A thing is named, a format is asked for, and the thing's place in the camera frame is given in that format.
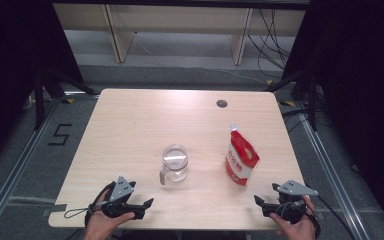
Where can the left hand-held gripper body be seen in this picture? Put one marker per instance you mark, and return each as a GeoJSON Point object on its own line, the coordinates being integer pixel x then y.
{"type": "Point", "coordinates": [121, 189]}

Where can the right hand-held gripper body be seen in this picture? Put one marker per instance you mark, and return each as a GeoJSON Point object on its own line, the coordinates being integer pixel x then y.
{"type": "Point", "coordinates": [295, 189]}

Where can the red and white sugar pouch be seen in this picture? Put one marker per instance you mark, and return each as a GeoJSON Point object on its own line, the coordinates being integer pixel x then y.
{"type": "Point", "coordinates": [240, 160]}

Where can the clear glass jar with lid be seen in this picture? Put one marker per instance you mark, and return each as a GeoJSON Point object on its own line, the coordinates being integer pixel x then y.
{"type": "Point", "coordinates": [176, 166]}

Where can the person's right hand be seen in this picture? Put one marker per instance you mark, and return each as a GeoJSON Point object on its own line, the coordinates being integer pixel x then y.
{"type": "Point", "coordinates": [296, 230]}

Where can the person's left hand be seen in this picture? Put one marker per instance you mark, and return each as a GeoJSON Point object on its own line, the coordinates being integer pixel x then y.
{"type": "Point", "coordinates": [101, 228]}

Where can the gray tape strip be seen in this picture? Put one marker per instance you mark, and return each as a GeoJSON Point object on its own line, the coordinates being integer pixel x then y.
{"type": "Point", "coordinates": [58, 209]}

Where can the black metal stand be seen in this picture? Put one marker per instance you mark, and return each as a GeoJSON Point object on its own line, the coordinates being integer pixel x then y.
{"type": "Point", "coordinates": [312, 103]}
{"type": "Point", "coordinates": [39, 103]}

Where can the black curtain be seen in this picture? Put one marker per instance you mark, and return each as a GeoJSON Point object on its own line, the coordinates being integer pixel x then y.
{"type": "Point", "coordinates": [10, 66]}
{"type": "Point", "coordinates": [363, 83]}

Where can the beige wooden shelf unit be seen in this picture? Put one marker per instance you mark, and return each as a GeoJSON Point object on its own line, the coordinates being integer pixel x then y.
{"type": "Point", "coordinates": [180, 20]}

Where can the metal floor rail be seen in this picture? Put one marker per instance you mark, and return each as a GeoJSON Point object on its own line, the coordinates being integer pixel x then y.
{"type": "Point", "coordinates": [329, 173]}
{"type": "Point", "coordinates": [11, 175]}

